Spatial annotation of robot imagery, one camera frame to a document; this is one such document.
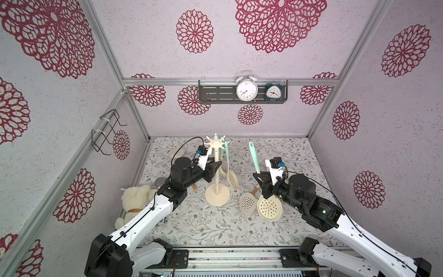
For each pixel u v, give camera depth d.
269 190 0.57
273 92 0.90
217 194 0.92
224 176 0.81
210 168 0.67
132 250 0.43
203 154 0.62
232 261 0.74
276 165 0.54
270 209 0.66
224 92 0.93
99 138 0.73
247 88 0.88
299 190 0.47
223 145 0.65
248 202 0.88
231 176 0.88
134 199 0.82
